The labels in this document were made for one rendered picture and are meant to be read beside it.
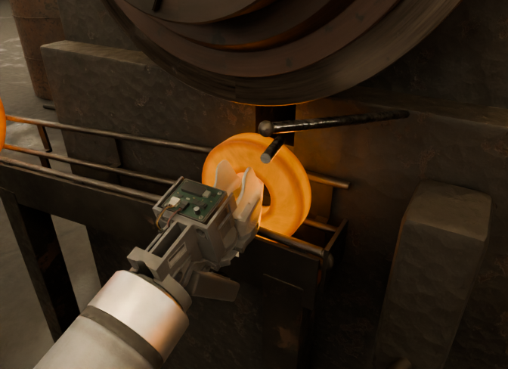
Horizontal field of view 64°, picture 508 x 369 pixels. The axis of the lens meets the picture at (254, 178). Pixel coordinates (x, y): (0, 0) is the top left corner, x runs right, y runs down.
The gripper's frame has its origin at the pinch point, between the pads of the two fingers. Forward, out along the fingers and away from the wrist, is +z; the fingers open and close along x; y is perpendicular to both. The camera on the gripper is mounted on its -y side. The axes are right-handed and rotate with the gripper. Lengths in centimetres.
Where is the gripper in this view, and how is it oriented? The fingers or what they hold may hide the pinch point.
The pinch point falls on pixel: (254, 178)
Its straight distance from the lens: 54.3
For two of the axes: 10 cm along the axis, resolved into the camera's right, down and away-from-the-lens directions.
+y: -1.3, -7.1, -6.9
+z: 4.8, -6.6, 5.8
